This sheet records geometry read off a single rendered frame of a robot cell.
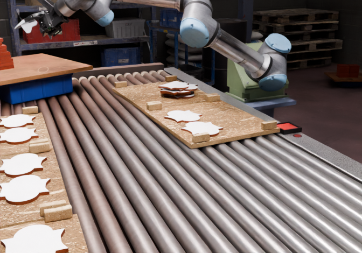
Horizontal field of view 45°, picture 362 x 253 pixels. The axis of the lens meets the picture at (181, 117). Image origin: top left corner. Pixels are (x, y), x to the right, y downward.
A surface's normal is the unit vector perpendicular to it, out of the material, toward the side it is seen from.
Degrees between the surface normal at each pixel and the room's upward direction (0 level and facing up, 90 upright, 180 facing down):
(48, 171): 0
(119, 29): 96
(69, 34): 90
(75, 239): 0
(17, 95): 90
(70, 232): 0
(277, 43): 39
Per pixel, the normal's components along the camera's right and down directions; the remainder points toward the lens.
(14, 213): 0.00, -0.95
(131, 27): 0.51, 0.37
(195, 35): -0.25, 0.78
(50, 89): 0.69, 0.22
